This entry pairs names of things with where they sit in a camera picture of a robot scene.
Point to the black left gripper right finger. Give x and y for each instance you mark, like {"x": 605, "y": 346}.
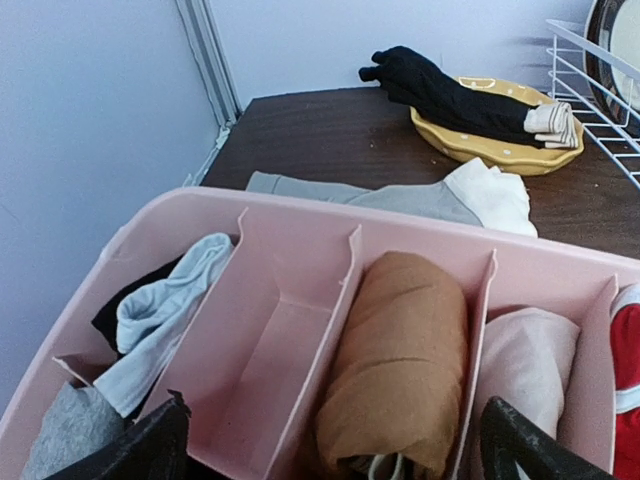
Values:
{"x": 510, "y": 444}

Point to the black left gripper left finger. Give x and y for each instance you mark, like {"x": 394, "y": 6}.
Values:
{"x": 153, "y": 448}

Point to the pink white underwear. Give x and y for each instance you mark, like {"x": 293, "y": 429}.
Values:
{"x": 527, "y": 359}

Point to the grey cloth in box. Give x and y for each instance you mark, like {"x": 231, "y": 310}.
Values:
{"x": 78, "y": 423}

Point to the white sock in box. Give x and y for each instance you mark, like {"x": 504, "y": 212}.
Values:
{"x": 151, "y": 320}

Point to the brown rolled cloth in box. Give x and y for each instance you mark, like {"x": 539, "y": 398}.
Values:
{"x": 396, "y": 385}

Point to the pink plastic organizer box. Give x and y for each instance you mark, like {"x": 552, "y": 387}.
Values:
{"x": 252, "y": 361}

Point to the red rolled cloth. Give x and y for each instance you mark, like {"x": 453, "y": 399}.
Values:
{"x": 624, "y": 341}

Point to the yellow plate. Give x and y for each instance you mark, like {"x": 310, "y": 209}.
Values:
{"x": 512, "y": 150}

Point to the white beige striped sock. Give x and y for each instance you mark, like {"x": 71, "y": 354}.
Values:
{"x": 553, "y": 125}

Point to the black sock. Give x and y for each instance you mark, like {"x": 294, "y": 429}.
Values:
{"x": 411, "y": 79}

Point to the black rimmed beige plate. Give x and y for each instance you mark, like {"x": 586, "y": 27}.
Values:
{"x": 613, "y": 25}

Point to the white wire dish rack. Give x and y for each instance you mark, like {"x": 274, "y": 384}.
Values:
{"x": 570, "y": 82}

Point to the left aluminium frame post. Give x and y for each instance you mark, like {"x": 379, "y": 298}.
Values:
{"x": 206, "y": 47}

